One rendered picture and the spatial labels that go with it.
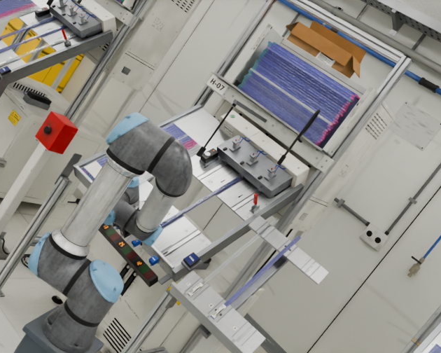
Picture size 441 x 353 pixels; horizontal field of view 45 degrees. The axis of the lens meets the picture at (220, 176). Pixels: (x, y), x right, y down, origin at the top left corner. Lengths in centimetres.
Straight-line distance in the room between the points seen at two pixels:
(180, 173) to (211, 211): 281
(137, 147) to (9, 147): 187
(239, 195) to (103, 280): 93
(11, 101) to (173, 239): 154
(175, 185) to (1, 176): 199
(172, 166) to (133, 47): 197
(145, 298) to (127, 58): 150
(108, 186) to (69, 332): 42
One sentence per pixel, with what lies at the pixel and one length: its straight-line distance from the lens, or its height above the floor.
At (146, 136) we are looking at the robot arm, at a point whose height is 116.
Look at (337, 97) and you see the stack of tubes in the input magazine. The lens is 232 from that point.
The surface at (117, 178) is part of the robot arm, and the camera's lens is 142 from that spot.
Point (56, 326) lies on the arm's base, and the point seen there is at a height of 59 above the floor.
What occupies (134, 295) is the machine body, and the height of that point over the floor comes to 37.
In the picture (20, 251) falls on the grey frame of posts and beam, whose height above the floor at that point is 25.
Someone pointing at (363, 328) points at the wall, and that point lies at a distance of 374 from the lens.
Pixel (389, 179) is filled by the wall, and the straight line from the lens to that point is 374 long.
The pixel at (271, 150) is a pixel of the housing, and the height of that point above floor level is 126.
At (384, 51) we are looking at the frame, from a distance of 240.
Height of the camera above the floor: 141
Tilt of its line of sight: 9 degrees down
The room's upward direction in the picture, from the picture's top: 36 degrees clockwise
